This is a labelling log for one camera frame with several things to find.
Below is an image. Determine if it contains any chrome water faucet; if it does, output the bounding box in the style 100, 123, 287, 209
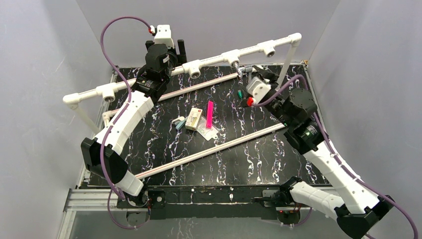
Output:
231, 61, 246, 79

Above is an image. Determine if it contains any white PVC pipe frame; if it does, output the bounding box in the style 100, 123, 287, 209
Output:
62, 32, 303, 180

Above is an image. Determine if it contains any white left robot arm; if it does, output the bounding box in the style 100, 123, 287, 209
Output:
81, 39, 187, 207

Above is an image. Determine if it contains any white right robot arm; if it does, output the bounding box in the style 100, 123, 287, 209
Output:
244, 66, 393, 239

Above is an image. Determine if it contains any green square block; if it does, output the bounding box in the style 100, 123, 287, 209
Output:
237, 90, 244, 100

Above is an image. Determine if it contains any pink rectangular bar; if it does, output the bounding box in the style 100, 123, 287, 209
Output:
206, 101, 214, 129

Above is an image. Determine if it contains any white small fitting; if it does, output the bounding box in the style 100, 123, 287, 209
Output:
171, 117, 185, 125

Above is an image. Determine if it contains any teal small fitting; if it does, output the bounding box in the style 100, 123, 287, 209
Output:
176, 119, 186, 130

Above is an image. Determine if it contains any beige small cardboard box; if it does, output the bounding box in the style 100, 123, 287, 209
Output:
185, 108, 203, 131

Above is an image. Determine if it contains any clear plastic bag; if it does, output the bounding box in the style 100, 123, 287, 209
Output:
197, 124, 219, 141

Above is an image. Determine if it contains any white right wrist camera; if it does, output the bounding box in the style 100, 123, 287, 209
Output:
246, 77, 271, 104

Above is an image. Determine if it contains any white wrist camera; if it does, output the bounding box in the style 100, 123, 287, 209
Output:
153, 24, 175, 48
246, 77, 271, 104

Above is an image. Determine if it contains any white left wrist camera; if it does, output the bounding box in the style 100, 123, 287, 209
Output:
153, 24, 175, 48

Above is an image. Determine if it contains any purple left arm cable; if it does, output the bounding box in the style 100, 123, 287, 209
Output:
99, 16, 156, 230

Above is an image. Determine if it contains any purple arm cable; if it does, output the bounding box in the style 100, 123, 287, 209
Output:
99, 16, 156, 230
252, 74, 420, 239

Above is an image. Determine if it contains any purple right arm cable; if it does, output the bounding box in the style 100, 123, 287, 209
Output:
252, 74, 420, 239

